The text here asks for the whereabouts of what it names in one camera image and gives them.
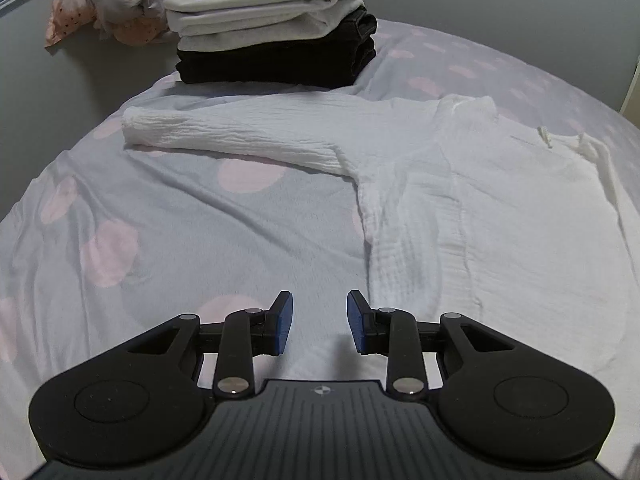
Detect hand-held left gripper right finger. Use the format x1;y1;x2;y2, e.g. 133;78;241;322
346;290;517;401

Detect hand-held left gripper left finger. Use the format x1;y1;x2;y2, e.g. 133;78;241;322
125;290;294;401

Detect white textured shirt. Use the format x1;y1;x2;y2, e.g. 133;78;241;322
122;94;632;376

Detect bed with dotted grey sheet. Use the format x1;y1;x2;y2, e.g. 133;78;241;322
0;17;640;480

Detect black folded pants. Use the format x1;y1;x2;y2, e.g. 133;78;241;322
176;7;378;86

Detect pink dotted pillow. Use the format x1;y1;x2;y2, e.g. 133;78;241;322
45;0;98;48

